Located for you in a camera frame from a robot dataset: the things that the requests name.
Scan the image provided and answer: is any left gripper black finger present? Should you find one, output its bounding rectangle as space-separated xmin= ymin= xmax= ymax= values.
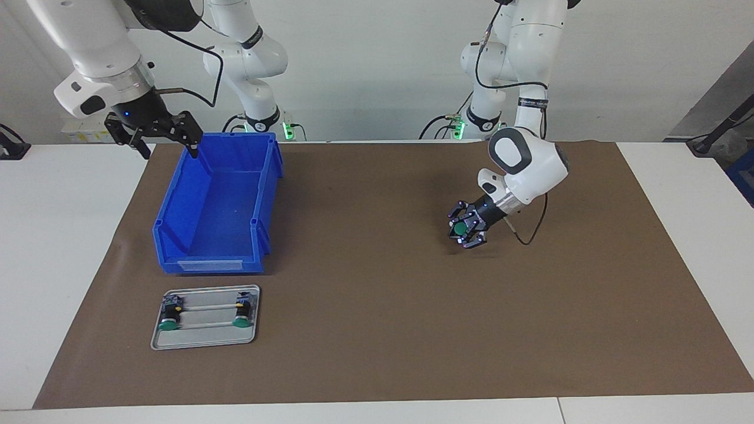
xmin=449 ymin=227 xmax=490 ymax=250
xmin=448 ymin=199 xmax=479 ymax=223

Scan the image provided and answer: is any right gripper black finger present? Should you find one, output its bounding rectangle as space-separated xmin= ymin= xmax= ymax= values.
xmin=168 ymin=110 xmax=204 ymax=158
xmin=104 ymin=114 xmax=152 ymax=160

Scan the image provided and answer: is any white yellow labelled box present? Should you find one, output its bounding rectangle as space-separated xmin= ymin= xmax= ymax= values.
xmin=61 ymin=116 xmax=114 ymax=144

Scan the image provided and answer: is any blue plastic storage bin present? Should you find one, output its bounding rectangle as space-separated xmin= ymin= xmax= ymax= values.
xmin=153 ymin=132 xmax=285 ymax=276

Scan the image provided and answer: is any brown paper mat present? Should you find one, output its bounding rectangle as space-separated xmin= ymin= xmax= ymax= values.
xmin=32 ymin=140 xmax=754 ymax=410

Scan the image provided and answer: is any silver metal tray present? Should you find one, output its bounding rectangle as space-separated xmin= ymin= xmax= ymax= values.
xmin=150 ymin=284 xmax=262 ymax=352

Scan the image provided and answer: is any black stand pole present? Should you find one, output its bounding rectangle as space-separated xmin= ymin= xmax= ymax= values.
xmin=686 ymin=93 xmax=754 ymax=157

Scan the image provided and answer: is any blue box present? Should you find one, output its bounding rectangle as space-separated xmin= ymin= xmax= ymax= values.
xmin=726 ymin=147 xmax=754 ymax=208

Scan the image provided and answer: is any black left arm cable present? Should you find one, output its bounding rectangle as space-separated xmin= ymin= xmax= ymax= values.
xmin=473 ymin=0 xmax=550 ymax=246

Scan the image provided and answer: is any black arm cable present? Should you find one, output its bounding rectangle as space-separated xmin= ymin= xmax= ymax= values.
xmin=121 ymin=0 xmax=224 ymax=110
xmin=473 ymin=0 xmax=550 ymax=246

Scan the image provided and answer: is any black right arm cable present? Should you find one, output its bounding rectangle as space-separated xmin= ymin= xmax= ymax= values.
xmin=121 ymin=0 xmax=224 ymax=110

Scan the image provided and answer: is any black clamp mount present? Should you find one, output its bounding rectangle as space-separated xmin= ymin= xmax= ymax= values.
xmin=0 ymin=122 xmax=31 ymax=161

